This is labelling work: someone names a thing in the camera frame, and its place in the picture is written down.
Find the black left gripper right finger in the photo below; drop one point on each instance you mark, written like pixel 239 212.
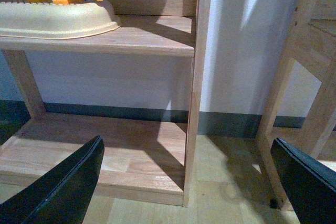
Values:
pixel 309 185

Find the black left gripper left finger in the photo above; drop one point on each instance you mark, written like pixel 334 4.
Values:
pixel 63 194

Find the wooden shelf unit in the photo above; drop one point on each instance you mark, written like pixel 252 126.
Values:
pixel 155 65

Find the cream plastic toy base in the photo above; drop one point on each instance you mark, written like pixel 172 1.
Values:
pixel 52 21

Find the wooden chair frame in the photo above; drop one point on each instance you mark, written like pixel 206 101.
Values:
pixel 301 101

